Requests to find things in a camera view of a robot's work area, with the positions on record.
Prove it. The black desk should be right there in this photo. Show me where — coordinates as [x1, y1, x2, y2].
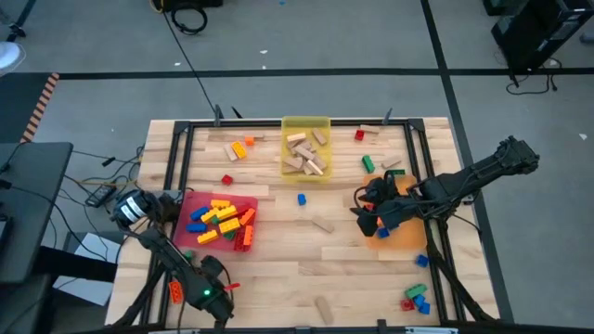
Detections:
[0, 141, 74, 285]

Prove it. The black tripod leg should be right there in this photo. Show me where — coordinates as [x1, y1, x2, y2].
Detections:
[6, 0, 38, 43]

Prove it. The black aluminium table frame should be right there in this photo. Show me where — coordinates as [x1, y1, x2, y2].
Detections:
[110, 118, 500, 333]

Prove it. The black computer cabinet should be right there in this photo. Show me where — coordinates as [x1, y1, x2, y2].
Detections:
[482, 0, 594, 73]

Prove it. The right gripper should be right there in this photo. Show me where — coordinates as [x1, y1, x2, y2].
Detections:
[368, 175, 419, 228]

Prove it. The pink plastic bin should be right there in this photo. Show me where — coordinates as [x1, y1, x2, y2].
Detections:
[173, 190, 259, 254]

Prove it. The black equipment case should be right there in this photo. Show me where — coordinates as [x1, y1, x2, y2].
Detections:
[150, 0, 224, 13]

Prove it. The orange plastic bin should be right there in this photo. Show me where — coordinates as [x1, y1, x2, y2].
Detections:
[363, 173, 428, 251]

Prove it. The black power adapter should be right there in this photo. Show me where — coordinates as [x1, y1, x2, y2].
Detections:
[84, 185, 117, 209]

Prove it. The white paper sheet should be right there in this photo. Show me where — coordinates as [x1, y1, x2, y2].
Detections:
[52, 231, 123, 307]

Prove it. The tangled black cable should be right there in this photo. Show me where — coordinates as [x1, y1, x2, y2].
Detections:
[504, 58, 563, 96]

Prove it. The long black floor cable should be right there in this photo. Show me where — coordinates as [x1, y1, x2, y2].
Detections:
[160, 0, 219, 117]

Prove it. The coiled black cable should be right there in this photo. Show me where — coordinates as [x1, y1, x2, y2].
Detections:
[170, 6, 209, 36]

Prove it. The yellow plastic bin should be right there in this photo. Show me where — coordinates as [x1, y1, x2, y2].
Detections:
[279, 115, 333, 184]

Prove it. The orange black hazard strip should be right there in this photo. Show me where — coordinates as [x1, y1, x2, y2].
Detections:
[20, 71, 61, 144]

